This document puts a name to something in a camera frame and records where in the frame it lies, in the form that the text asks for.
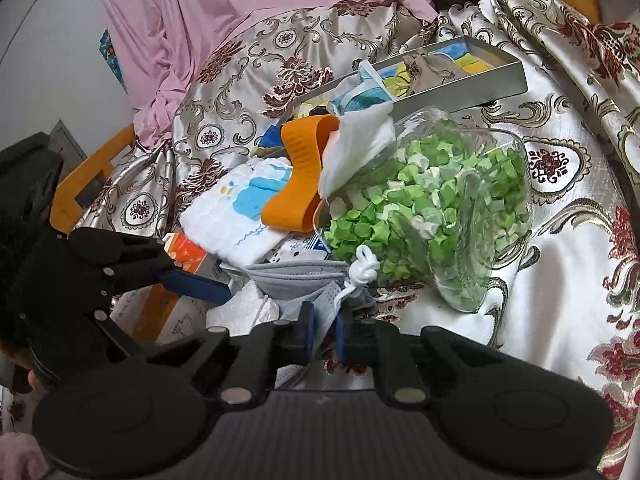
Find pink cloth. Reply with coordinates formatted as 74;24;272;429
100;0;436;151

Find metal tray with cartoon picture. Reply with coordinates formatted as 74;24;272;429
295;35;528;122

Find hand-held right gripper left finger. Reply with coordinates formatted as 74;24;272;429
145;304;317;407

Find white blue printed packet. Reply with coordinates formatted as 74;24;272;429
180;157;293;266

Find floral satin blanket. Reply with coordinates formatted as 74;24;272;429
0;0;640;480

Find blue cloth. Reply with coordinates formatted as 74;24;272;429
260;125;287;149

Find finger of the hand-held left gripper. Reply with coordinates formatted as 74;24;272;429
95;310;151;363
70;227;231;305

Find linen drawstring pouch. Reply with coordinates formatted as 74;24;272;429
402;55;463;96

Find orange and white box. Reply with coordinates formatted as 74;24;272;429
110;232;231;346

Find person's left forearm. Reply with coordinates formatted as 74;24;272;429
0;432;48;480

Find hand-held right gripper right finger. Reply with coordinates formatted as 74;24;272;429
334;307;501;407

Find teal wall poster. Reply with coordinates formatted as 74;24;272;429
100;29;128;92

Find grey wall panel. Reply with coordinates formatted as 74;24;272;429
50;120;88;162

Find glass jar of green stars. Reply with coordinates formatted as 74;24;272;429
314;107;533;313

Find grey face mask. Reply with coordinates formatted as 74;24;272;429
240;247;381;391

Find orange silicone holder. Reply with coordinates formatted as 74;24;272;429
260;114;341;233

